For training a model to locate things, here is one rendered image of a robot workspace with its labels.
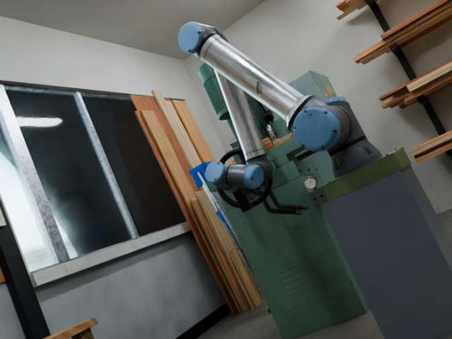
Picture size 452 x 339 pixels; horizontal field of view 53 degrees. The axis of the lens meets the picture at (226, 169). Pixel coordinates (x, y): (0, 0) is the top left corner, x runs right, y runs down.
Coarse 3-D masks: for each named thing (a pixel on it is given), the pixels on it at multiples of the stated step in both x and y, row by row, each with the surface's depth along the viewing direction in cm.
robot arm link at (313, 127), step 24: (192, 24) 169; (192, 48) 169; (216, 48) 167; (240, 72) 163; (264, 72) 161; (264, 96) 160; (288, 96) 156; (312, 96) 155; (288, 120) 155; (312, 120) 148; (336, 120) 147; (312, 144) 150; (336, 144) 154
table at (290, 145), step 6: (294, 138) 222; (282, 144) 224; (288, 144) 223; (294, 144) 222; (270, 150) 227; (276, 150) 226; (282, 150) 224; (288, 150) 223; (294, 150) 223; (300, 150) 233; (270, 156) 223; (276, 156) 226; (210, 186) 239
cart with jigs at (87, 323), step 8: (88, 320) 144; (96, 320) 147; (72, 328) 139; (80, 328) 141; (88, 328) 146; (48, 336) 155; (56, 336) 134; (64, 336) 136; (72, 336) 144; (80, 336) 142; (88, 336) 144
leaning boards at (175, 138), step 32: (160, 96) 435; (160, 128) 403; (192, 128) 451; (160, 160) 384; (192, 160) 422; (192, 192) 393; (192, 224) 376; (224, 256) 367; (224, 288) 366; (256, 288) 380
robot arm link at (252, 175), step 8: (232, 168) 173; (240, 168) 172; (248, 168) 170; (256, 168) 170; (232, 176) 172; (240, 176) 170; (248, 176) 169; (256, 176) 170; (232, 184) 174; (240, 184) 172; (248, 184) 170; (256, 184) 171
